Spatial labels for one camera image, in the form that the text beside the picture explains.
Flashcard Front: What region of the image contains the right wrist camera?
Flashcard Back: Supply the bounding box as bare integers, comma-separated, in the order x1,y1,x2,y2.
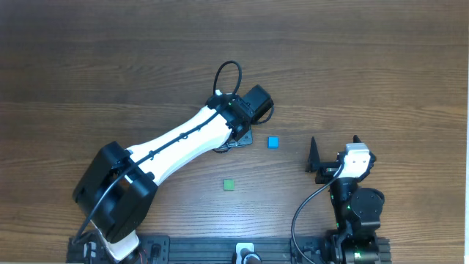
336,142,372,180

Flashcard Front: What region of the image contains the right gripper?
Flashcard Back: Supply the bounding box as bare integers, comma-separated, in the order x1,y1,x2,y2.
305,134,377,185

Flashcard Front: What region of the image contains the mounting rail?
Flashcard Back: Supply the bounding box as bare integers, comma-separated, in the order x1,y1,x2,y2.
67,234,392,264

